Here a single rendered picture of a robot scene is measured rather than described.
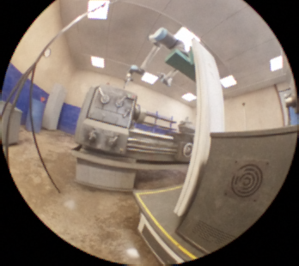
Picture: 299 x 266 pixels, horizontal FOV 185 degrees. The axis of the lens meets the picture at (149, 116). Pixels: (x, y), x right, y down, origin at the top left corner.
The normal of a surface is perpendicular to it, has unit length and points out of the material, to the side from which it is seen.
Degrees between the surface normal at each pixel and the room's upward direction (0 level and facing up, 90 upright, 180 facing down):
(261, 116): 90
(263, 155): 90
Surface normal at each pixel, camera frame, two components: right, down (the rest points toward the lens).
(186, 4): -0.18, 0.96
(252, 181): -0.88, -0.26
